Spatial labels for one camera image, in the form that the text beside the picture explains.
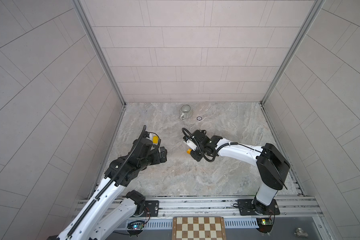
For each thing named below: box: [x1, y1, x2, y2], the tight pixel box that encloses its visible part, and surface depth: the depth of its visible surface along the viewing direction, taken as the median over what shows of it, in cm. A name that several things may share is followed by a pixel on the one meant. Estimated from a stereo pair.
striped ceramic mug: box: [180, 104, 193, 120], surface depth 104 cm
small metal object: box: [294, 227, 309, 238], surface depth 65 cm
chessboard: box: [171, 217, 227, 240], surface depth 65 cm
